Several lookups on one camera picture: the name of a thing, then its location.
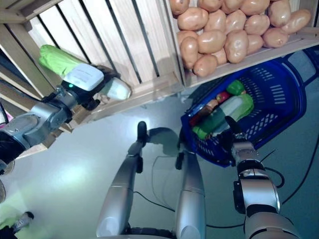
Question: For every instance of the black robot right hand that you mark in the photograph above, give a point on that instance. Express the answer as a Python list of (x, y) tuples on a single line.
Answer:
[(235, 135)]

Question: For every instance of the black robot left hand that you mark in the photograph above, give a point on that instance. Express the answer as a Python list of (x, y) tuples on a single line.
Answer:
[(109, 72)]

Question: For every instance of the napa cabbage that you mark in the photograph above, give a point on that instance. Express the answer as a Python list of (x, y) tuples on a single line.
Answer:
[(211, 122), (57, 61), (236, 105)]

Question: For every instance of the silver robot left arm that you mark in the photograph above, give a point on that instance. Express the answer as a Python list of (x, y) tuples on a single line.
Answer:
[(37, 119)]

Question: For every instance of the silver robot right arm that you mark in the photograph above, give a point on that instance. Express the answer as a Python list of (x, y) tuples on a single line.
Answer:
[(256, 191)]

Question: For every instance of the blue plastic shopping basket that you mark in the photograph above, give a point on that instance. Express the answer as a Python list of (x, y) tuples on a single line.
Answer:
[(274, 92)]

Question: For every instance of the wooden slat crate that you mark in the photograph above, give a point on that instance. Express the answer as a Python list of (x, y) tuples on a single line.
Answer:
[(124, 37), (274, 52)]

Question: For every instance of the brown potato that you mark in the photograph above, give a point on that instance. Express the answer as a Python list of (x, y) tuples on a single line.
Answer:
[(211, 104)]

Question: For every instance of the green bell pepper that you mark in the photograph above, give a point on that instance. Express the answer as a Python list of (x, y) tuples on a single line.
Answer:
[(235, 87)]

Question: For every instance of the tan potato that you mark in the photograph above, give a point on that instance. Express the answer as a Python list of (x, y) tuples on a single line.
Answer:
[(279, 13), (255, 43), (193, 18), (218, 21), (296, 21), (275, 37), (251, 5), (211, 41), (205, 65), (209, 5), (235, 20), (220, 56), (179, 6), (236, 46), (256, 25), (230, 5), (189, 51)]

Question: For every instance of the wooden display stand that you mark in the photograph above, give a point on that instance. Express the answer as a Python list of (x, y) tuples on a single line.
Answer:
[(7, 84)]

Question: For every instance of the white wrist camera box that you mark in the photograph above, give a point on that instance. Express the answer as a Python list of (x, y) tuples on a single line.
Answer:
[(83, 76)]

